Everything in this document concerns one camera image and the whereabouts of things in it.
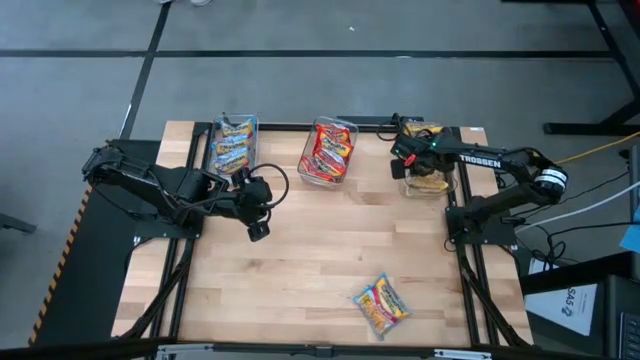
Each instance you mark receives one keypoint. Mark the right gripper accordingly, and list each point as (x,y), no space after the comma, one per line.
(425,150)

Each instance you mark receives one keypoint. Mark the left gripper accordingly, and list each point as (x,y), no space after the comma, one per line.
(252,197)

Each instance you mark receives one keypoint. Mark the clear plastic bin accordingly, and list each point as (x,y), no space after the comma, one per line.
(325,181)
(452,170)

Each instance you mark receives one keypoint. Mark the blue ramen pack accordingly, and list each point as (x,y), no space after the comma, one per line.
(382,306)

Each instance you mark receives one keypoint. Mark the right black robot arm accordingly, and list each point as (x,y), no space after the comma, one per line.
(520,160)

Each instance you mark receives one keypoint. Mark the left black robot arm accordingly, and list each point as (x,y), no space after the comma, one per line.
(150,182)

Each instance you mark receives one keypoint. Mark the red tag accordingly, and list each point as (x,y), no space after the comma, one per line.
(410,160)

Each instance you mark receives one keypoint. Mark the clear bin with white label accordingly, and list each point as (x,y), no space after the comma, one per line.
(220,177)

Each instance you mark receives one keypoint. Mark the black platform with hazard stripe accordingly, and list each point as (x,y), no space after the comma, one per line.
(90,260)

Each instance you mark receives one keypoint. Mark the white paper sign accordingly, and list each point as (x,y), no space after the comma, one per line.
(560,310)

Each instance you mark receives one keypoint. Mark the blue sheet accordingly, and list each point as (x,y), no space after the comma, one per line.
(632,235)

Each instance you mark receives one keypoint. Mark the black desk foot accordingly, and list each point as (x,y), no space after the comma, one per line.
(17,223)

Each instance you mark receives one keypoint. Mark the black computer case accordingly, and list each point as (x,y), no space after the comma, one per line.
(615,300)

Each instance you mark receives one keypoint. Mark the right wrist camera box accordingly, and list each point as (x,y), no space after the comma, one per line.
(398,169)

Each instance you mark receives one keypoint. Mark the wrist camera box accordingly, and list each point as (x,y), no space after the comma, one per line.
(398,169)
(259,231)

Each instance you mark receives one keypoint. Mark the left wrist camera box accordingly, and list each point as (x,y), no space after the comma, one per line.
(259,231)

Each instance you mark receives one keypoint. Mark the black aluminium table frame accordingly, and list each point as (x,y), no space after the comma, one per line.
(282,127)

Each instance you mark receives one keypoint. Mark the black desk frame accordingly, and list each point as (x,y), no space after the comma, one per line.
(590,128)

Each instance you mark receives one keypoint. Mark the table-level camera box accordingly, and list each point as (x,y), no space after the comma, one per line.
(321,351)

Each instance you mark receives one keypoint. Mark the silver metal bracket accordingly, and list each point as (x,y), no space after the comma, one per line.
(175,352)
(462,354)

